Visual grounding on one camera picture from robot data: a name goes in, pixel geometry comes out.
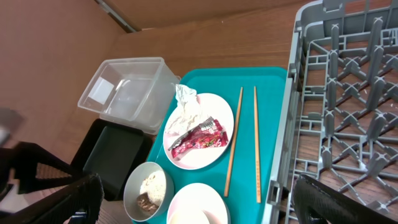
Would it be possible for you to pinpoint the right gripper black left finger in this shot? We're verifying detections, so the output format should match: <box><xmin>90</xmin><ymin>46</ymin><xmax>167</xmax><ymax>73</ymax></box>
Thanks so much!
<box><xmin>1</xmin><ymin>174</ymin><xmax>104</xmax><ymax>224</ymax></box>

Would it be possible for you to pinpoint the teal serving tray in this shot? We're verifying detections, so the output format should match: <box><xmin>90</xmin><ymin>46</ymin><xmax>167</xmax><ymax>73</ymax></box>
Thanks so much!
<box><xmin>147</xmin><ymin>67</ymin><xmax>287</xmax><ymax>223</ymax></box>

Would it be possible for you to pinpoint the grey dishwasher rack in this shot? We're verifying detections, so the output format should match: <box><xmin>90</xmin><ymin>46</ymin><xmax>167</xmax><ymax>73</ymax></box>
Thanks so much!
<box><xmin>261</xmin><ymin>1</ymin><xmax>397</xmax><ymax>223</ymax></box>

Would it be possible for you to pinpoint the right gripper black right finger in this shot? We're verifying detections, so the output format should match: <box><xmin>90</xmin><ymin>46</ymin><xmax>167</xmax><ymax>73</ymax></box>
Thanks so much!
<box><xmin>293</xmin><ymin>174</ymin><xmax>397</xmax><ymax>224</ymax></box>

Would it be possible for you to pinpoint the wooden chopstick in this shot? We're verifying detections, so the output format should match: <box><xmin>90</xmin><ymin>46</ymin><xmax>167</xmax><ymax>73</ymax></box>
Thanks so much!
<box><xmin>224</xmin><ymin>87</ymin><xmax>243</xmax><ymax>197</ymax></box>
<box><xmin>254</xmin><ymin>86</ymin><xmax>262</xmax><ymax>203</ymax></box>

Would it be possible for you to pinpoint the red snack wrapper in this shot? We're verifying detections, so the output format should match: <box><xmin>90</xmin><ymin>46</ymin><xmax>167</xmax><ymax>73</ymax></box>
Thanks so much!
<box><xmin>167</xmin><ymin>117</ymin><xmax>229</xmax><ymax>159</ymax></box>

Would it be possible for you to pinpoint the white rice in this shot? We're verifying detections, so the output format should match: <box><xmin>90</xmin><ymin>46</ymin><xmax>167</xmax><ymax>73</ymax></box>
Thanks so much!
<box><xmin>140</xmin><ymin>170</ymin><xmax>166</xmax><ymax>206</ymax></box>

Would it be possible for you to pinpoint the clear plastic bin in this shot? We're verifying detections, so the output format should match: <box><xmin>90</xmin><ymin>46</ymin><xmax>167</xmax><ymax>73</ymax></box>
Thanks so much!
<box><xmin>78</xmin><ymin>57</ymin><xmax>180</xmax><ymax>135</ymax></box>

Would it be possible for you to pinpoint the black tray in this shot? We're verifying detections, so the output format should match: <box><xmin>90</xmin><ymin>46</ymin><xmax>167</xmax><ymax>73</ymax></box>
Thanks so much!
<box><xmin>70</xmin><ymin>119</ymin><xmax>153</xmax><ymax>201</ymax></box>

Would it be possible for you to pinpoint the grey bowl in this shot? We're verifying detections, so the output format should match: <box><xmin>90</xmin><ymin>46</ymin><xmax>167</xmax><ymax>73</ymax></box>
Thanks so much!
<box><xmin>123</xmin><ymin>162</ymin><xmax>175</xmax><ymax>222</ymax></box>

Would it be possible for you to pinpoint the white cup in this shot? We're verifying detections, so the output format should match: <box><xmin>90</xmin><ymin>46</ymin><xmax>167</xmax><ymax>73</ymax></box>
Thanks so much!
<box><xmin>167</xmin><ymin>208</ymin><xmax>218</xmax><ymax>224</ymax></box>

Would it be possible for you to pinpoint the right wooden chopstick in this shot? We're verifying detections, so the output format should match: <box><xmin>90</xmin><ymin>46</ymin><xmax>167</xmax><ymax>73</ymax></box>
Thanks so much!
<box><xmin>254</xmin><ymin>86</ymin><xmax>262</xmax><ymax>203</ymax></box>

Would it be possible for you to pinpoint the brown food piece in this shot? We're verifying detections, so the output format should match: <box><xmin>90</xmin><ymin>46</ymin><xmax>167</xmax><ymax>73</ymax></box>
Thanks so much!
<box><xmin>136</xmin><ymin>193</ymin><xmax>159</xmax><ymax>215</ymax></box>

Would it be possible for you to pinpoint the left wooden chopstick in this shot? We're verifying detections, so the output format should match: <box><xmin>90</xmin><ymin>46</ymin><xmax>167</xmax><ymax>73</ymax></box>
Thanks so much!
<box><xmin>224</xmin><ymin>87</ymin><xmax>243</xmax><ymax>197</ymax></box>

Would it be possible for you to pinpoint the large pink plate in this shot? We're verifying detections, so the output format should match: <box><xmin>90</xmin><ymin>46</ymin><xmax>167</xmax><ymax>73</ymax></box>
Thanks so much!
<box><xmin>162</xmin><ymin>93</ymin><xmax>234</xmax><ymax>170</ymax></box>

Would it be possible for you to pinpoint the white tissue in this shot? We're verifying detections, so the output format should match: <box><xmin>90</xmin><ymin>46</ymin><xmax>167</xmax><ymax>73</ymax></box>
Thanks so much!
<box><xmin>165</xmin><ymin>84</ymin><xmax>208</xmax><ymax>135</ymax></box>

